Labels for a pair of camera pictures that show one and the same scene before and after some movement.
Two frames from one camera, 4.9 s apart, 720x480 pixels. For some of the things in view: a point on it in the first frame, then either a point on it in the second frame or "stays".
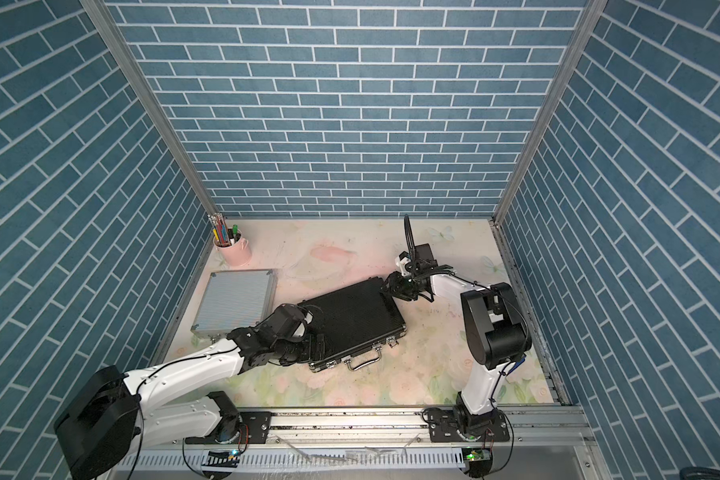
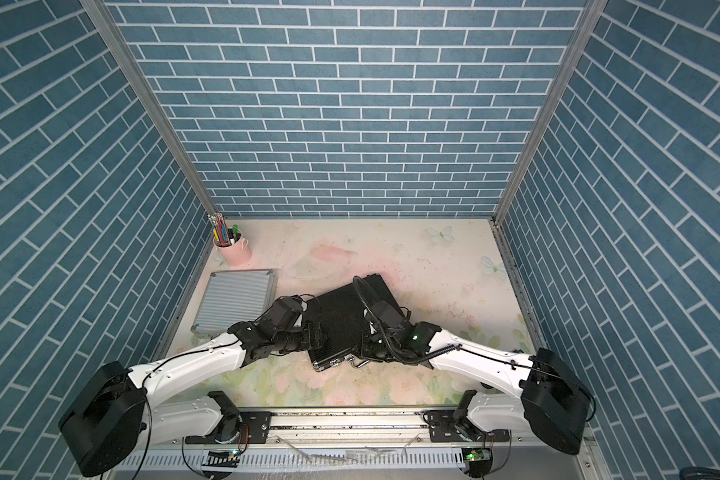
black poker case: x=353 y=325 stays
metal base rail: x=403 y=444 stays
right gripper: x=394 y=281 -> x=365 y=348
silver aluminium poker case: x=233 y=300 stays
